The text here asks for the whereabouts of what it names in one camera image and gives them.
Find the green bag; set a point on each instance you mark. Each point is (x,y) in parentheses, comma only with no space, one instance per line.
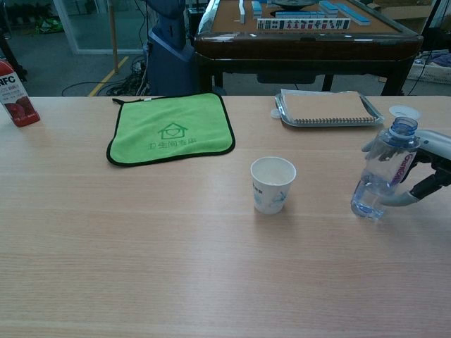
(49,25)

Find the white paper cup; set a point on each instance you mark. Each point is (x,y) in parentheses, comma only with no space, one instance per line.
(273,190)

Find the brown spiral notebook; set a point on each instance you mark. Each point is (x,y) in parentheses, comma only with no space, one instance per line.
(324,105)

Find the white mahjong tile row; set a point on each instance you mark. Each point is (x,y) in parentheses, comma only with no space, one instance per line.
(303,24)

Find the black tripod stand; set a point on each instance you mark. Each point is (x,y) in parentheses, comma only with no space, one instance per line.
(434,14)

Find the green cloth with black edge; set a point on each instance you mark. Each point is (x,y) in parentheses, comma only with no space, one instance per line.
(169,130)

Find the transparent water bottle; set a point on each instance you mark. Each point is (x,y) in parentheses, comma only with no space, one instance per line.
(378,172)

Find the wooden easel leg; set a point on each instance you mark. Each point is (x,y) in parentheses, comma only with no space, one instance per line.
(113,35)

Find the blue machine base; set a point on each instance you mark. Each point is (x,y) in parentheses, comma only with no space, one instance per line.
(169,60)

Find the dark wooden mahjong table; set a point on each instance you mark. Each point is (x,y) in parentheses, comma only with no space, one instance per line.
(306,47)

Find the metal tray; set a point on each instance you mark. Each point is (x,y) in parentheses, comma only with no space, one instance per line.
(377,112)

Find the long blue mahjong tile stack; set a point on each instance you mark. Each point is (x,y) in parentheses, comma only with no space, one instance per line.
(299,14)

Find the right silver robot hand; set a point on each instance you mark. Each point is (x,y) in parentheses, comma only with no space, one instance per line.
(435,148)

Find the black stand leg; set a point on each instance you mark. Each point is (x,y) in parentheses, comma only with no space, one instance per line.
(12,60)

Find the red NFC juice bottle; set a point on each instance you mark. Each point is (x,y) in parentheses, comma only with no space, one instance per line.
(17,102)

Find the white plastic crate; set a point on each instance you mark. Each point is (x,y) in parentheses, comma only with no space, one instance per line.
(431,72)

